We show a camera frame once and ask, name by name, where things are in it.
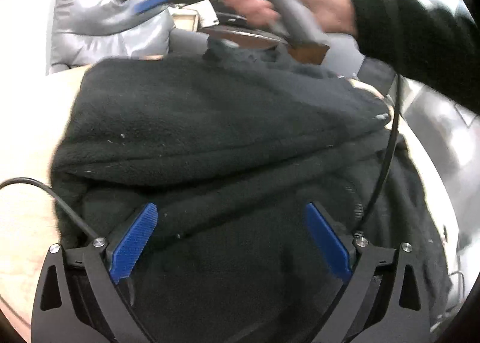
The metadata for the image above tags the black fleece zip jacket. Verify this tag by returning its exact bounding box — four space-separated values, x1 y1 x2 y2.
50 40 451 342

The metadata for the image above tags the dark wooden cabinet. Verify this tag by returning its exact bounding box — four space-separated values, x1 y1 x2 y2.
199 25 329 65

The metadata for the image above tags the grey leather armchair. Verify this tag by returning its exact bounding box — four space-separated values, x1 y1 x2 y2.
49 0 208 73

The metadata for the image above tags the person right black sleeve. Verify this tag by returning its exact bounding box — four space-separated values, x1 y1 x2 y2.
352 0 479 114

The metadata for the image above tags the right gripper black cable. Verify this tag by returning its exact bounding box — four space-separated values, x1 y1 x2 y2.
352 73 404 238

